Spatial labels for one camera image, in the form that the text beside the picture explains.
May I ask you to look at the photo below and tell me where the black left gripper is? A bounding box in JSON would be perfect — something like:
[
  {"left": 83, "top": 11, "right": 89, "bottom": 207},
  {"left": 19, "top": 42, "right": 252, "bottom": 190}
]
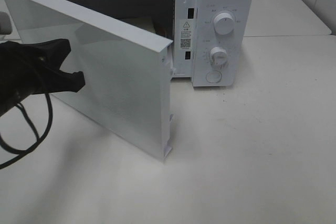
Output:
[{"left": 1, "top": 39, "right": 85, "bottom": 98}]

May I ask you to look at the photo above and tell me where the white microwave door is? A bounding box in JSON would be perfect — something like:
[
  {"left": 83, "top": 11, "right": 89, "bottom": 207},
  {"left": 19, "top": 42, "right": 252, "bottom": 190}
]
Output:
[{"left": 5, "top": 0, "right": 172, "bottom": 161}]

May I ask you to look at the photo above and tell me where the white bread sandwich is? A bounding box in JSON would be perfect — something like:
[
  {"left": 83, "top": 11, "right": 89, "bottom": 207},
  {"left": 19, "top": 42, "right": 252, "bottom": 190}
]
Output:
[{"left": 121, "top": 17, "right": 156, "bottom": 34}]

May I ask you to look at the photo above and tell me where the white round door button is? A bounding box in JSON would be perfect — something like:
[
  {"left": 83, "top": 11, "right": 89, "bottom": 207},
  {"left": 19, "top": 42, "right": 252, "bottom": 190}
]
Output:
[{"left": 206, "top": 71, "right": 222, "bottom": 83}]

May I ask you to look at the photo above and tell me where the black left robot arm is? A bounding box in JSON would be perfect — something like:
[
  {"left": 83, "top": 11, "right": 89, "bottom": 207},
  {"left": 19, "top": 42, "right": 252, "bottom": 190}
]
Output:
[{"left": 1, "top": 39, "right": 85, "bottom": 115}]

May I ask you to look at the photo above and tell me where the white microwave oven body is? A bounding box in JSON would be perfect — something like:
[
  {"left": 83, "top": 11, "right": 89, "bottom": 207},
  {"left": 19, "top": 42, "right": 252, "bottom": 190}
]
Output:
[{"left": 67, "top": 0, "right": 251, "bottom": 87}]

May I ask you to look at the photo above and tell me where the white lower microwave knob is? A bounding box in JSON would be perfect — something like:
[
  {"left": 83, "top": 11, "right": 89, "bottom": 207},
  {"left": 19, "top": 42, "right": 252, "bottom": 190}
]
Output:
[{"left": 209, "top": 46, "right": 228, "bottom": 67}]

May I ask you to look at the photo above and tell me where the white microwave knob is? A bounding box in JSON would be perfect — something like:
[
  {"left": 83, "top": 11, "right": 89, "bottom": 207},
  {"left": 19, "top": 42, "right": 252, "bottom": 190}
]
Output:
[
  {"left": 213, "top": 11, "right": 235, "bottom": 35},
  {"left": 209, "top": 46, "right": 228, "bottom": 67}
]

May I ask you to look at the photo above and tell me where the white upper microwave knob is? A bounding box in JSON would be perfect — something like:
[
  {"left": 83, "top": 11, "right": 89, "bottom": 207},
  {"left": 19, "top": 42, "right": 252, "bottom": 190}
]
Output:
[{"left": 213, "top": 11, "right": 235, "bottom": 35}]

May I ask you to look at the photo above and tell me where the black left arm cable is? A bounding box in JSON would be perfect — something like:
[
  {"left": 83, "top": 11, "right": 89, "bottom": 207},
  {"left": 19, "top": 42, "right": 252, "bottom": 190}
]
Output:
[{"left": 0, "top": 53, "right": 53, "bottom": 170}]

